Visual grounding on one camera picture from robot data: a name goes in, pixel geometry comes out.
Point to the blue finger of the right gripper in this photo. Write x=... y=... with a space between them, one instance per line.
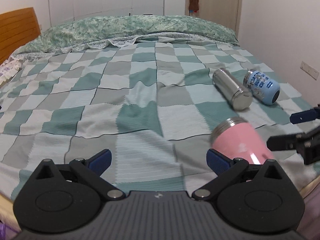
x=304 y=116

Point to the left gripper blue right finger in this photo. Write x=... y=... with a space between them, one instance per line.
x=218 y=162

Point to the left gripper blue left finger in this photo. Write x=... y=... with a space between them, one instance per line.
x=100 y=162

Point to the pink steel cup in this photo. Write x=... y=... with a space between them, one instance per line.
x=236 y=138

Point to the light blue printed cup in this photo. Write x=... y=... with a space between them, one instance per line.
x=263 y=88

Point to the stainless steel bottle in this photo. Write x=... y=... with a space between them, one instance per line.
x=237 y=95

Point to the checkered teal blanket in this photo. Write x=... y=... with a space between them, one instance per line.
x=152 y=104

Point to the purple floral pillow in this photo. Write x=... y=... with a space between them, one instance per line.
x=10 y=67

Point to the green floral quilt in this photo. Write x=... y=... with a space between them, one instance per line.
x=100 y=28

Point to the beige door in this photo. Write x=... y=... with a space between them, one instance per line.
x=224 y=12

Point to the brown plush toy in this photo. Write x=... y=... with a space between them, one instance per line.
x=193 y=6

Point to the wooden headboard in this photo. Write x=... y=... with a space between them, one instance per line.
x=17 y=27

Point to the white wall socket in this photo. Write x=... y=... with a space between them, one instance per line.
x=309 y=70

